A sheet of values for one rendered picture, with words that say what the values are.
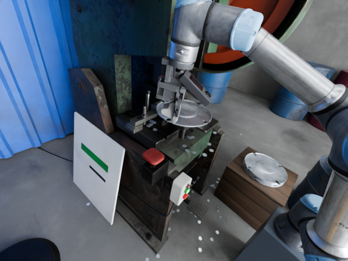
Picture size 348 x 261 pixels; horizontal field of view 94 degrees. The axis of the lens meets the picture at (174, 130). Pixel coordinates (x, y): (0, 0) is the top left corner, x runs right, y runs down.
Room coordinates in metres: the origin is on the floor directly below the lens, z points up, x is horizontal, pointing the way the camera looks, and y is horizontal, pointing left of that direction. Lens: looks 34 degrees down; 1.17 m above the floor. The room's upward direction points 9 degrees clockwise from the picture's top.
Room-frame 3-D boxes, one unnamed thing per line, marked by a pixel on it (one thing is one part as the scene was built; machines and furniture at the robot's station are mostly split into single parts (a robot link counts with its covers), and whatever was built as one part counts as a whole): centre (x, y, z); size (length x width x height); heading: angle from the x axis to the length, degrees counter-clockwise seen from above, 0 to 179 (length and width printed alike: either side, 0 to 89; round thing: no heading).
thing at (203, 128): (0.74, -0.08, 0.72); 0.25 x 0.14 x 0.14; 57
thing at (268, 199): (0.89, -0.69, 0.18); 0.40 x 0.38 x 0.35; 50
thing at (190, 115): (0.77, -0.04, 0.78); 0.29 x 0.29 x 0.01
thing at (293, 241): (0.41, -0.60, 0.50); 0.15 x 0.15 x 0.10
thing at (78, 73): (0.69, 0.33, 0.45); 0.92 x 0.12 x 0.90; 57
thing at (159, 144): (0.84, 0.07, 0.68); 0.45 x 0.30 x 0.06; 147
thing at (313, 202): (0.40, -0.60, 0.62); 0.13 x 0.12 x 0.14; 162
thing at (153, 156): (0.43, 0.06, 0.72); 0.07 x 0.06 x 0.08; 57
